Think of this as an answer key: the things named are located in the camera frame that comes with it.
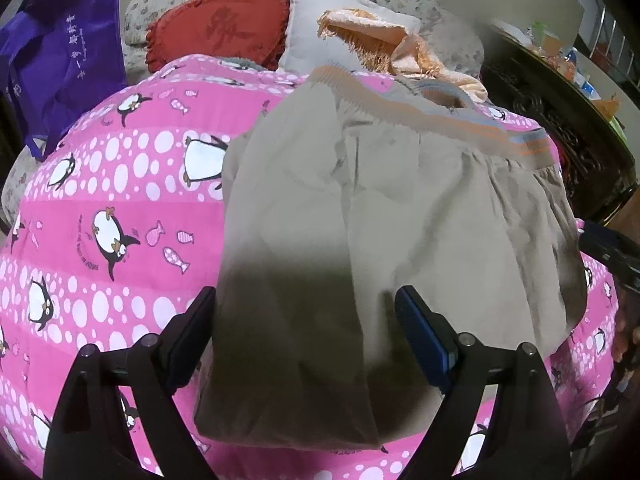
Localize pink penguin print blanket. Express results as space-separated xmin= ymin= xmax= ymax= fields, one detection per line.
xmin=0 ymin=55 xmax=626 ymax=480

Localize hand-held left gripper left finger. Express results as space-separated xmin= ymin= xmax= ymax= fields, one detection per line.
xmin=42 ymin=286 xmax=217 ymax=480

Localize white pillow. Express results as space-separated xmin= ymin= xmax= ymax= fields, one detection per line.
xmin=277 ymin=0 xmax=423 ymax=73

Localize red heart-shaped cushion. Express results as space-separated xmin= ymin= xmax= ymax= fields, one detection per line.
xmin=145 ymin=0 xmax=291 ymax=73

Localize orange fringed towel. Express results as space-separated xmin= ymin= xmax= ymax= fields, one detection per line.
xmin=317 ymin=7 xmax=488 ymax=106

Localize purple tote bag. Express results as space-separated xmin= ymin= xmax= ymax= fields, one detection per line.
xmin=0 ymin=0 xmax=128 ymax=161

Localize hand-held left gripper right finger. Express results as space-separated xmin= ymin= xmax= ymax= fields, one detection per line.
xmin=395 ymin=285 xmax=573 ymax=480

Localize blue and white carton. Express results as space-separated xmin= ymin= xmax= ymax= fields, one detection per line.
xmin=567 ymin=47 xmax=601 ymax=101

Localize orange packet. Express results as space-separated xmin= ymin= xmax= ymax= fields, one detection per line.
xmin=592 ymin=95 xmax=623 ymax=121

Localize beige khaki shorts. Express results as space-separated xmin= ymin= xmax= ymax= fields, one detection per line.
xmin=192 ymin=65 xmax=588 ymax=453

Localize dark wooden table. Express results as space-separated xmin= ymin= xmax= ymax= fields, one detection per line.
xmin=480 ymin=20 xmax=638 ymax=221

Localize metal frame chair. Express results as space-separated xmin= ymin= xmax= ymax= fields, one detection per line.
xmin=575 ymin=2 xmax=640 ymax=86

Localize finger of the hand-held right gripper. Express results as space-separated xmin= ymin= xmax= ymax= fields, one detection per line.
xmin=579 ymin=219 xmax=640 ymax=292

